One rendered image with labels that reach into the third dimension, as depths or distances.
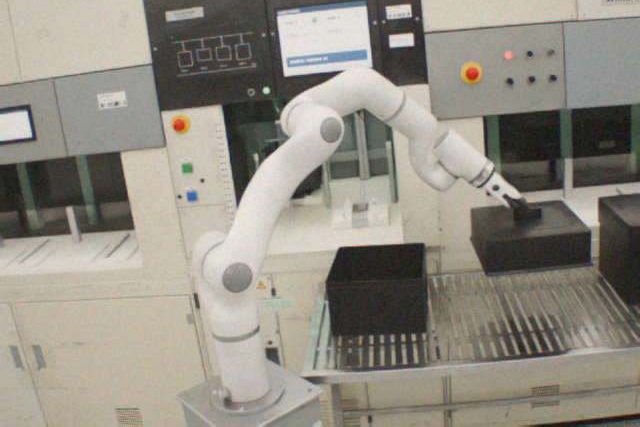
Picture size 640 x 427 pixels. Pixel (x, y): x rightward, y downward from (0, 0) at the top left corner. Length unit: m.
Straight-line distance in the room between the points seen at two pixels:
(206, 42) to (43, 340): 1.34
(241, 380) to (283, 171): 0.52
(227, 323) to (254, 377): 0.16
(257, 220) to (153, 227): 0.91
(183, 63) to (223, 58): 0.13
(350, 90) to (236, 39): 0.67
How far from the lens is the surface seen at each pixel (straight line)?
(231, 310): 1.60
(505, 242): 1.77
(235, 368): 1.65
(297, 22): 2.14
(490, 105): 2.18
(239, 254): 1.50
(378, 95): 1.62
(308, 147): 1.50
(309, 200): 2.78
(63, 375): 2.82
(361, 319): 1.92
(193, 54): 2.21
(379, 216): 2.47
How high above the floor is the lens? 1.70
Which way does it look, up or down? 16 degrees down
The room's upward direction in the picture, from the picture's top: 7 degrees counter-clockwise
